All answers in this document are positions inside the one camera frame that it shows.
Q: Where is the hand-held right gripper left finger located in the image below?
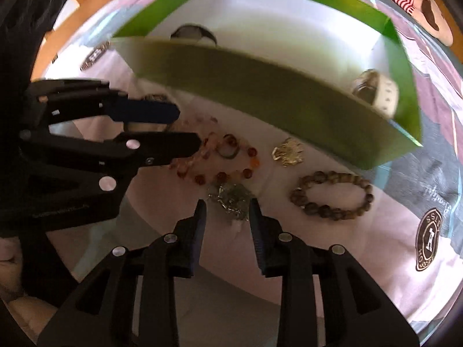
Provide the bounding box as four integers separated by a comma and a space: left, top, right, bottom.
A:
36, 200, 207, 347

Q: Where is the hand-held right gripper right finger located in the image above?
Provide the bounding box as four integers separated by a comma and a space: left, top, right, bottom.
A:
249, 198, 420, 347

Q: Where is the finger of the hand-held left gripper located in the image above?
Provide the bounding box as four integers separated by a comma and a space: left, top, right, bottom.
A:
20, 130, 201, 193
27, 80, 180, 125

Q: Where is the pale pink bead bracelet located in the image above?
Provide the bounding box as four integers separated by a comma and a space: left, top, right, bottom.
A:
164, 115, 219, 174

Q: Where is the silver charm cluster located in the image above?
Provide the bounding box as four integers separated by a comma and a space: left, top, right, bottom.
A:
207, 182, 256, 221

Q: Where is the brown bead bracelet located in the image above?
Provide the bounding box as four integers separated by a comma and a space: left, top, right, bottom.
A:
289, 171, 374, 220

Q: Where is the dark green ring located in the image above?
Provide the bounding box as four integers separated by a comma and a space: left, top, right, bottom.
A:
217, 145, 239, 160

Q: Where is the red orange bead bracelet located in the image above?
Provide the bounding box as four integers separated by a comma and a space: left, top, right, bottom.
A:
174, 134, 262, 186

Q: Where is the gold brooch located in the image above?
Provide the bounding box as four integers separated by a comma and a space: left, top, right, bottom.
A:
272, 137, 305, 167

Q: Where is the green cardboard box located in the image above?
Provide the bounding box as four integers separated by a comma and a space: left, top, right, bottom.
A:
110, 0, 424, 170

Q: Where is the person's left hand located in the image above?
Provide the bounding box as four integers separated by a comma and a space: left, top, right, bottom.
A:
0, 240, 24, 300

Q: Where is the black wristwatch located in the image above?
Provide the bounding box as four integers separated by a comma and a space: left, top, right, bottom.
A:
170, 23, 218, 47

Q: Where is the white wristwatch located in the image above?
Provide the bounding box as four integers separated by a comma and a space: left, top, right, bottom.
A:
351, 69, 399, 119

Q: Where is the plush toy with striped shirt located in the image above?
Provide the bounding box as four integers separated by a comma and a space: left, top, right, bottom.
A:
338, 0, 454, 47

